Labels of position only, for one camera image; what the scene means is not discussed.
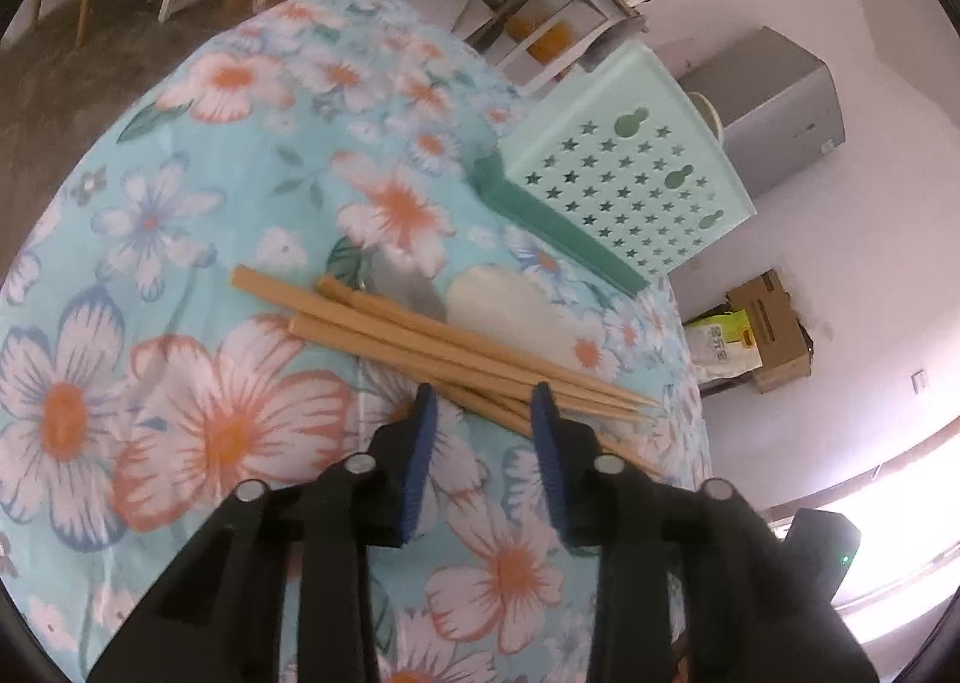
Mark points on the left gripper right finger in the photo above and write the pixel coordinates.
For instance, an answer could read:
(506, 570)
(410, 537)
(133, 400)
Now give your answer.
(750, 615)

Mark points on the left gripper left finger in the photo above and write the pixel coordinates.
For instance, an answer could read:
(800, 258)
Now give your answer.
(215, 612)

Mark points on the metal spoon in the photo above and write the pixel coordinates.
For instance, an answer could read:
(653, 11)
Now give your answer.
(404, 286)

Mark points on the mint green utensil holder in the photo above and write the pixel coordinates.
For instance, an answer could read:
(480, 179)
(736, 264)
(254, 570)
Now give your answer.
(618, 171)

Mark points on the grey refrigerator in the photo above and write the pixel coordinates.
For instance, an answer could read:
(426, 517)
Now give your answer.
(778, 106)

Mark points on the floral blue tablecloth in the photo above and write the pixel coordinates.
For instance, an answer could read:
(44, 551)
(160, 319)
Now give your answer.
(164, 341)

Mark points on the cardboard box by wall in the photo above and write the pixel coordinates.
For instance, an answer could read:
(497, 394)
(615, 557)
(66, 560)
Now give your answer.
(786, 348)

